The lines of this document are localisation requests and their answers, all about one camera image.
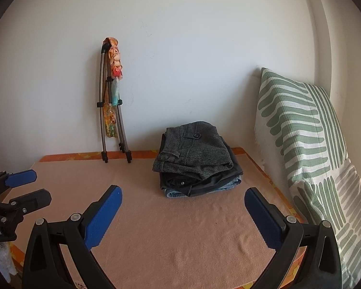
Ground grey houndstooth pants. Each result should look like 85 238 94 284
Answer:
152 121 233 180

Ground white gloved left hand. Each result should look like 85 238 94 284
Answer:
0 242 17 283

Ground orange floral bedsheet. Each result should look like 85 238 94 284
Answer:
6 147 310 289

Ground blue folded jeans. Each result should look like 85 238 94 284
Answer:
161 176 242 198

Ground black folded pants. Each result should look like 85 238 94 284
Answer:
160 142 243 193

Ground folded metal tripod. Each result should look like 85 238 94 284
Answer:
96 37 132 163

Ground green striped white pillow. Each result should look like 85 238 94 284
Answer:
255 68 361 288

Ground orange floral scarf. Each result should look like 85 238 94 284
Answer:
102 37 122 138

